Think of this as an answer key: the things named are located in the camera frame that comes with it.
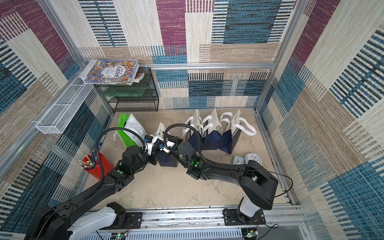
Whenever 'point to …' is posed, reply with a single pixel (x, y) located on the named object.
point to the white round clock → (252, 156)
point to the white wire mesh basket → (57, 119)
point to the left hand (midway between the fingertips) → (160, 146)
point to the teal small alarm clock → (238, 160)
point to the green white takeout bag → (129, 138)
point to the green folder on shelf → (124, 91)
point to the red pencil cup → (91, 164)
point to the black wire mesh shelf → (149, 102)
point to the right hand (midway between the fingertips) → (166, 133)
